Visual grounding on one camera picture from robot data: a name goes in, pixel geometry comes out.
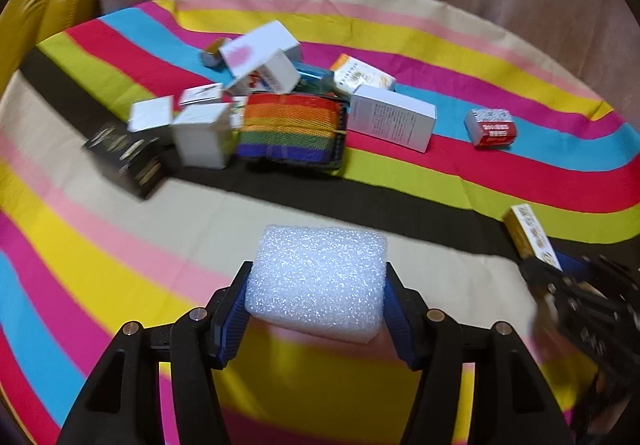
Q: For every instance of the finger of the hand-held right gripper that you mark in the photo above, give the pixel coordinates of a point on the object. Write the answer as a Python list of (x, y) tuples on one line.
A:
[(600, 275), (545, 282)]

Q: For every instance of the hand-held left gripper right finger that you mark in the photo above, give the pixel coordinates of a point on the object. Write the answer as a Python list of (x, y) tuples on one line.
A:
[(402, 330)]

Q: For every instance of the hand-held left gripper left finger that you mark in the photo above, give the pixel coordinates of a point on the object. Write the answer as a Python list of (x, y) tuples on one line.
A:
[(231, 325)]

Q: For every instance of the yellow gold box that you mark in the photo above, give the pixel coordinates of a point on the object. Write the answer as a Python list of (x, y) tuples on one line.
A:
[(530, 235)]

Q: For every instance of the white foam block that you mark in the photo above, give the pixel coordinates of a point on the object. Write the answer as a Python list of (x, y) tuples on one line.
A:
[(315, 280)]

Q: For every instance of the black box gold print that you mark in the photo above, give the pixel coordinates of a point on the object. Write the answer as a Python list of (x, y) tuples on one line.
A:
[(125, 160)]

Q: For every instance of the rainbow striped pouch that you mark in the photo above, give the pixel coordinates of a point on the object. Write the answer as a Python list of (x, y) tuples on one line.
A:
[(287, 130)]

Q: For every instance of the large plain white box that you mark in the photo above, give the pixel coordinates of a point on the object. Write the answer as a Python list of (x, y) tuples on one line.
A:
[(390, 117)]

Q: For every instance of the white orange box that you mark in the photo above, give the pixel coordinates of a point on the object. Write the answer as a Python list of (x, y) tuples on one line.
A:
[(357, 72)]

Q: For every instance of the white box pink blot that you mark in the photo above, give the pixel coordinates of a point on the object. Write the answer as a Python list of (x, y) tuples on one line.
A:
[(255, 47)]

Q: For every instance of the colourful striped blanket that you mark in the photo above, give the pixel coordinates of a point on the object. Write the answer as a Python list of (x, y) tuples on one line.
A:
[(100, 250)]

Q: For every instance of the small red white box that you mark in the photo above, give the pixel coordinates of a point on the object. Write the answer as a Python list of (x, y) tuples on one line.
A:
[(492, 130)]

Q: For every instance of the white green box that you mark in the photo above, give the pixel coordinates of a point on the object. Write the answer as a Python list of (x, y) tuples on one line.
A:
[(239, 112)]

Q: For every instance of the flat white printed box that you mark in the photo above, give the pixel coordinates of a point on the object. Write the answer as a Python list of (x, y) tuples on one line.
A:
[(200, 94)]

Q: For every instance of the white box red print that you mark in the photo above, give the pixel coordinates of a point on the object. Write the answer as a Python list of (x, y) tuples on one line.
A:
[(275, 70)]

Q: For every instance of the teal box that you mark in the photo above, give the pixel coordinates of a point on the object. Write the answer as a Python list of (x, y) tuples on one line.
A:
[(315, 77)]

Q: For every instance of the small gold brown box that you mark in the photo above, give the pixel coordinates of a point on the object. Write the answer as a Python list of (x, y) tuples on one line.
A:
[(212, 56)]

